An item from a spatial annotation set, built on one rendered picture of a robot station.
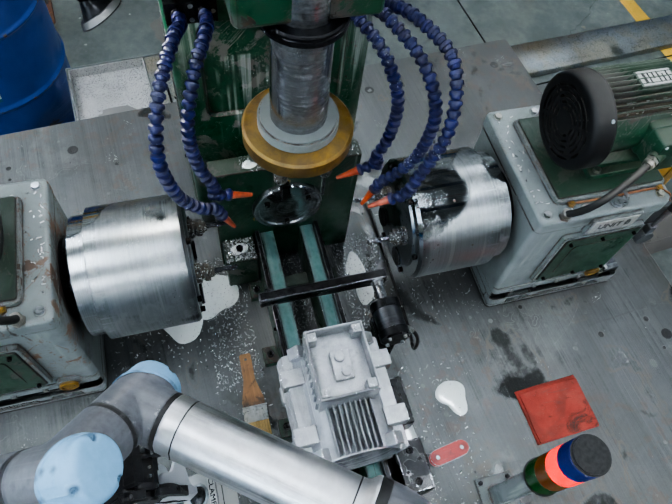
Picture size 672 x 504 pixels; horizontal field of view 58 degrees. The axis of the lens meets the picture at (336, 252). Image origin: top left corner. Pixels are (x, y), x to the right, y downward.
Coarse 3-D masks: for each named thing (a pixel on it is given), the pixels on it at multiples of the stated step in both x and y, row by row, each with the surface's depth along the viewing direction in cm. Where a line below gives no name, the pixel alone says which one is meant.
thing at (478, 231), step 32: (448, 160) 118; (480, 160) 118; (384, 192) 123; (416, 192) 113; (448, 192) 114; (480, 192) 115; (384, 224) 131; (416, 224) 114; (448, 224) 113; (480, 224) 115; (416, 256) 116; (448, 256) 117; (480, 256) 120
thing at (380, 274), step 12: (348, 276) 118; (360, 276) 118; (372, 276) 118; (384, 276) 119; (288, 288) 115; (300, 288) 116; (312, 288) 116; (324, 288) 116; (336, 288) 117; (348, 288) 119; (264, 300) 114; (276, 300) 115; (288, 300) 116
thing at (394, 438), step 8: (368, 336) 106; (368, 344) 106; (288, 352) 104; (296, 352) 103; (296, 360) 104; (392, 432) 98; (400, 432) 99; (392, 440) 97; (400, 440) 98; (328, 448) 97; (320, 456) 95; (328, 456) 96
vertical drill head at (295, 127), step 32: (320, 0) 72; (288, 64) 80; (320, 64) 81; (256, 96) 98; (288, 96) 85; (320, 96) 87; (256, 128) 95; (288, 128) 91; (320, 128) 93; (352, 128) 97; (256, 160) 94; (288, 160) 92; (320, 160) 93
